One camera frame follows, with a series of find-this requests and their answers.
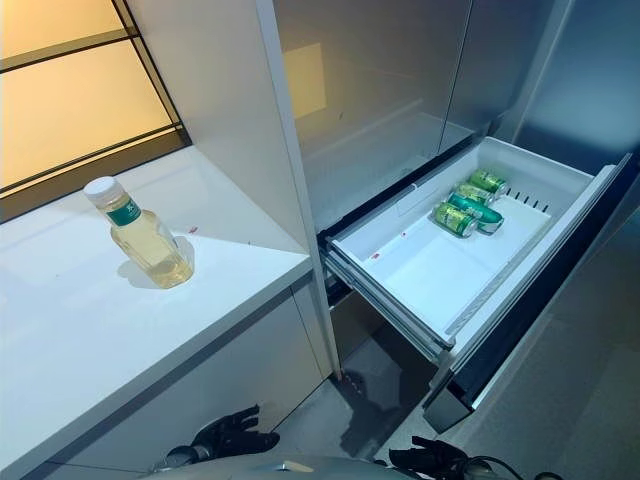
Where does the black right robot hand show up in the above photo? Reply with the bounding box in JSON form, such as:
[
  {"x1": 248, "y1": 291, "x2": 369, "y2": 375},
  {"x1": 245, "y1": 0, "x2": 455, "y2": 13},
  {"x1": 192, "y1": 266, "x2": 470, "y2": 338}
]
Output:
[{"x1": 388, "y1": 435, "x2": 470, "y2": 480}]

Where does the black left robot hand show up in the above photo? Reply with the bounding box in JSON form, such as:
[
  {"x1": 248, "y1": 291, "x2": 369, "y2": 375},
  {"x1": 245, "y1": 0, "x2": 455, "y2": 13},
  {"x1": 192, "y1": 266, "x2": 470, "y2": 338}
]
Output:
[{"x1": 188, "y1": 404, "x2": 281, "y2": 468}]

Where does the white fridge drawer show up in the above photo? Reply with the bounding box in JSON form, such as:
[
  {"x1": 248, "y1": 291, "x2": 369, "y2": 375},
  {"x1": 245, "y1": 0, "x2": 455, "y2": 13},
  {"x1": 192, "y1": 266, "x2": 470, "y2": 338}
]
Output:
[{"x1": 321, "y1": 135, "x2": 637, "y2": 435}]

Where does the stainless steel fridge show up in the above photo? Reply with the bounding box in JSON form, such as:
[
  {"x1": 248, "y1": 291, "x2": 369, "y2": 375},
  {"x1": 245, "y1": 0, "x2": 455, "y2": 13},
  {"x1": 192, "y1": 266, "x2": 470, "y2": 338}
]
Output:
[{"x1": 256, "y1": 0, "x2": 640, "y2": 435}]

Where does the white counter cabinet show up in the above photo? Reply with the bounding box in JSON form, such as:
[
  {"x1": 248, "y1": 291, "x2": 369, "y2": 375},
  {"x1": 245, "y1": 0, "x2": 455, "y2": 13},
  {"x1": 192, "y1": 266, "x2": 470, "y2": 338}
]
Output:
[{"x1": 0, "y1": 147, "x2": 336, "y2": 480}]

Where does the clear bottle of yellow drink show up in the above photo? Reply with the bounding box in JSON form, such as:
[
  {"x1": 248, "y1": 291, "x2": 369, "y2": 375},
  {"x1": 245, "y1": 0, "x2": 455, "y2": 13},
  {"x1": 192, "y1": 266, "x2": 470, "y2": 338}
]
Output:
[{"x1": 82, "y1": 176, "x2": 195, "y2": 290}]

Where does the green can yellow print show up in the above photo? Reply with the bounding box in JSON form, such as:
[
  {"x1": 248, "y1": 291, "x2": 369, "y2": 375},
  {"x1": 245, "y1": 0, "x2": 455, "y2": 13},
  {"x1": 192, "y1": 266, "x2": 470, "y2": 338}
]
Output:
[
  {"x1": 453, "y1": 182, "x2": 496, "y2": 206},
  {"x1": 430, "y1": 201, "x2": 479, "y2": 238},
  {"x1": 468, "y1": 168, "x2": 510, "y2": 197}
]

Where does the teal green drink can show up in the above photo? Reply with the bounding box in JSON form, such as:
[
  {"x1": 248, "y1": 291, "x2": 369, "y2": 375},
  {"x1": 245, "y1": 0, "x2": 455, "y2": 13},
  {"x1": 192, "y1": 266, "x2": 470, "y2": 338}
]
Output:
[{"x1": 446, "y1": 192, "x2": 504, "y2": 235}]

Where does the tall white cabinet panel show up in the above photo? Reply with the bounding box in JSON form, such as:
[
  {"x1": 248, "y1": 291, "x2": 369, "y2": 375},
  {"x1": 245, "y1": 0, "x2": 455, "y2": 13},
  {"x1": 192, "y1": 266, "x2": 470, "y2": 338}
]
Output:
[{"x1": 124, "y1": 0, "x2": 346, "y2": 381}]

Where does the dark framed backlit shelf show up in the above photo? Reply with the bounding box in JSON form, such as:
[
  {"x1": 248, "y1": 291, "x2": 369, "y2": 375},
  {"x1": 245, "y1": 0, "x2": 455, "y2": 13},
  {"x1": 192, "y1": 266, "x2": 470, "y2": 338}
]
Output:
[{"x1": 0, "y1": 0, "x2": 193, "y2": 197}]

